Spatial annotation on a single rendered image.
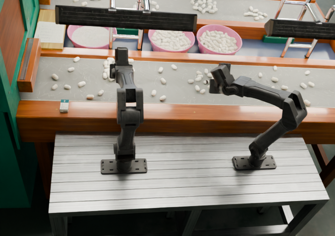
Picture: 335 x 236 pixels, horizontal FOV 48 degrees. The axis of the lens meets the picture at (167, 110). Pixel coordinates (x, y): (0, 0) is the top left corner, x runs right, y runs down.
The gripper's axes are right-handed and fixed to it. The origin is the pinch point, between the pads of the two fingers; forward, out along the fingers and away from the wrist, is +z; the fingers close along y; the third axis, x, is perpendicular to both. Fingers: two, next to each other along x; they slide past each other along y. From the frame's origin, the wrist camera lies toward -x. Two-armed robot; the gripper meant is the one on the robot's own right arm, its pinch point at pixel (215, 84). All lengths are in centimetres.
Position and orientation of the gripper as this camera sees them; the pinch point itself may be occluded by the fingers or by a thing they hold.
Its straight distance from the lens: 179.5
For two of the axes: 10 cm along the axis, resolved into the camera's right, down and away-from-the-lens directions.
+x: -0.5, 9.9, 1.5
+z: -1.7, -1.6, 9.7
